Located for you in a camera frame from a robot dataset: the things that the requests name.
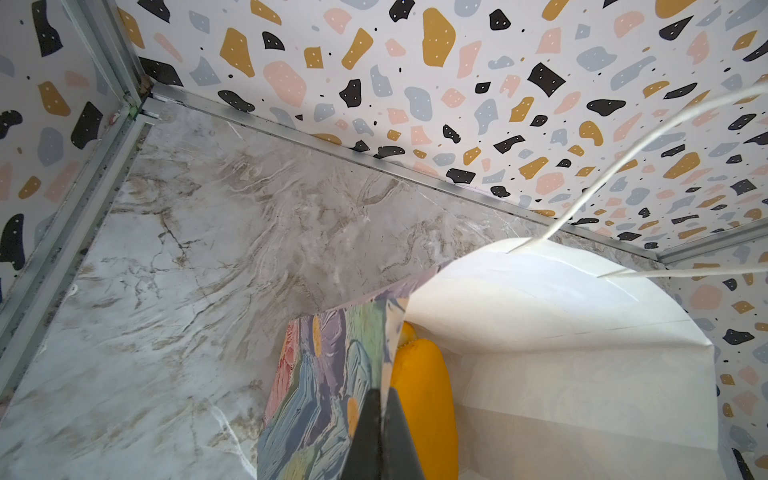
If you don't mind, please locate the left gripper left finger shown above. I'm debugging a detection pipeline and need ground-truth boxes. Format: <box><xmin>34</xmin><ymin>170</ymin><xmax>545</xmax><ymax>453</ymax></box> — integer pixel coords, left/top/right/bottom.
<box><xmin>340</xmin><ymin>389</ymin><xmax>382</xmax><ymax>480</ymax></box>

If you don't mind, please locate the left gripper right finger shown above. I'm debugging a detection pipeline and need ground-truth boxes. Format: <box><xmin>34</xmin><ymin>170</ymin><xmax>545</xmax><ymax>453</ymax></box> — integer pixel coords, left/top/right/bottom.
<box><xmin>381</xmin><ymin>388</ymin><xmax>425</xmax><ymax>480</ymax></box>

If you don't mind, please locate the golden shell bread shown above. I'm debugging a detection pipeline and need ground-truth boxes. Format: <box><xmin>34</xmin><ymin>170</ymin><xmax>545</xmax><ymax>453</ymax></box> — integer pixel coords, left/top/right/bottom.
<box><xmin>391</xmin><ymin>322</ymin><xmax>459</xmax><ymax>480</ymax></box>

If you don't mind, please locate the floral paper gift bag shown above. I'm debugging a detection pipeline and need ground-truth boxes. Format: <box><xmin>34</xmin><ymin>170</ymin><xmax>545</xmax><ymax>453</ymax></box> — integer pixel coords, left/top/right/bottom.
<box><xmin>256</xmin><ymin>80</ymin><xmax>768</xmax><ymax>480</ymax></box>

